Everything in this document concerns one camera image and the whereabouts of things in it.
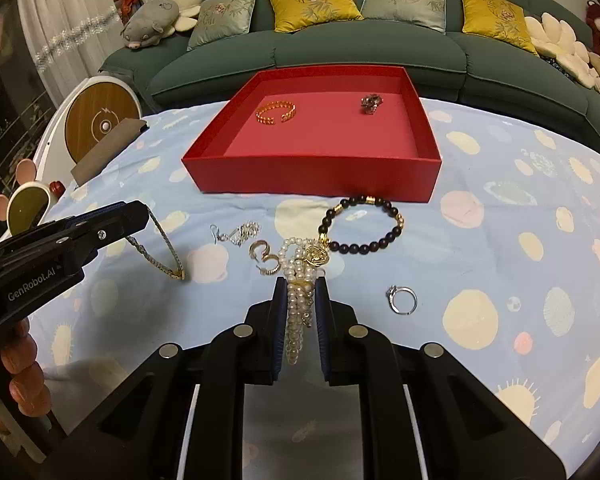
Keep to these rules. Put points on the light blue printed tablecloth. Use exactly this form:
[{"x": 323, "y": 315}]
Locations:
[{"x": 480, "y": 260}]

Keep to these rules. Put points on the person's left hand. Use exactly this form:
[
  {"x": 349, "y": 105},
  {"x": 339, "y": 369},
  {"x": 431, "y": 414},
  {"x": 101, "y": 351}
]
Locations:
[{"x": 25, "y": 367}]

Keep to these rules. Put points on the dark ornate brooch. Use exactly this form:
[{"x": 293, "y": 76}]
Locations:
[{"x": 370, "y": 104}]

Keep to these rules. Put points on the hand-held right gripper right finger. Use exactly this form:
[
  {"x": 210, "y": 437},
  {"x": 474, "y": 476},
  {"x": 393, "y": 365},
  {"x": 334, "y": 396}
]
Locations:
[{"x": 324, "y": 332}]

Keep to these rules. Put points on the small mirror with pink ears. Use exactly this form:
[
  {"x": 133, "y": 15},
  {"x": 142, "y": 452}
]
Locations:
[{"x": 25, "y": 210}]

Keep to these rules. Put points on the brown cardboard piece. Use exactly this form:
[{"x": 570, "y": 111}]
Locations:
[{"x": 110, "y": 152}]

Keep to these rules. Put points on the white machine with wooden disc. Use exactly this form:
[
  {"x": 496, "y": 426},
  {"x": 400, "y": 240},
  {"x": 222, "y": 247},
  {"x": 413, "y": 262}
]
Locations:
[{"x": 97, "y": 115}]

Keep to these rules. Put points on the gold cuff bangle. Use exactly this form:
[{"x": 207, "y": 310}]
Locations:
[{"x": 261, "y": 115}]

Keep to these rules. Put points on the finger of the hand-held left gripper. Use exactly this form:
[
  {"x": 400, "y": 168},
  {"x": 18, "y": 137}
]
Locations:
[{"x": 112, "y": 227}]

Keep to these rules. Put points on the orange curtain tie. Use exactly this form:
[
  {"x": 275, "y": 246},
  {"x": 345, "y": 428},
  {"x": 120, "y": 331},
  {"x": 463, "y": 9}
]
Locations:
[{"x": 128, "y": 1}]

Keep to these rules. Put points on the grey plush pig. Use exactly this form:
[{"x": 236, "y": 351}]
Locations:
[{"x": 152, "y": 22}]

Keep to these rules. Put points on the cream flower-shaped cushion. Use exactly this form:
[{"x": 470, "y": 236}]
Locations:
[{"x": 560, "y": 42}]

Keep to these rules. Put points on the dark green sofa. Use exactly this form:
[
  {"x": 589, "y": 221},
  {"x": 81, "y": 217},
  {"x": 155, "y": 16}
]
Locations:
[{"x": 370, "y": 55}]

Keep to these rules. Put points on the yellow embroidered cushion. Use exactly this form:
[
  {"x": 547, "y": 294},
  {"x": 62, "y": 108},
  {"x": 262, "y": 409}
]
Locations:
[
  {"x": 312, "y": 2},
  {"x": 495, "y": 17}
]

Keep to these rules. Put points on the silver dangle earring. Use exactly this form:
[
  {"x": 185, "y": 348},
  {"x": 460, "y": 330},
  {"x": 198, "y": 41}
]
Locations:
[{"x": 240, "y": 234}]

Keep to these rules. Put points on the red jewelry box tray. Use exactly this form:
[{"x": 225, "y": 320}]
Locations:
[{"x": 310, "y": 175}]

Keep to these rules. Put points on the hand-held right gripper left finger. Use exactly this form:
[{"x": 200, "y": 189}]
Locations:
[{"x": 278, "y": 332}]

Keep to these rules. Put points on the white sheer curtain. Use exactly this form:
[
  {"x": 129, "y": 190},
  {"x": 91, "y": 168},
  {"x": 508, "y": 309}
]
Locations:
[{"x": 65, "y": 20}]

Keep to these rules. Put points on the gold hoop earring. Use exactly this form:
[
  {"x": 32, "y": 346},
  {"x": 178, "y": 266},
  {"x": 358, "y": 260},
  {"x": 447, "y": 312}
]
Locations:
[
  {"x": 256, "y": 250},
  {"x": 271, "y": 266}
]

